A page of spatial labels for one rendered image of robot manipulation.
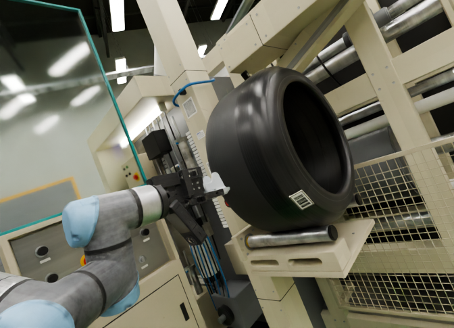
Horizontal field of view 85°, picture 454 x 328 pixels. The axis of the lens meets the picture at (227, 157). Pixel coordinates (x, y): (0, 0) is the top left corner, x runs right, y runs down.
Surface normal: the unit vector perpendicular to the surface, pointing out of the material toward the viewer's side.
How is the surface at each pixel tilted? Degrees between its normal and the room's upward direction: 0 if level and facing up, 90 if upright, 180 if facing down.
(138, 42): 90
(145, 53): 90
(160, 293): 90
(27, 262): 90
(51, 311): 60
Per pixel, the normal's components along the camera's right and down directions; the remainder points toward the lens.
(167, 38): -0.66, 0.22
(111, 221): 0.69, -0.14
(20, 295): 0.00, -0.86
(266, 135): -0.09, -0.20
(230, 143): -0.73, -0.04
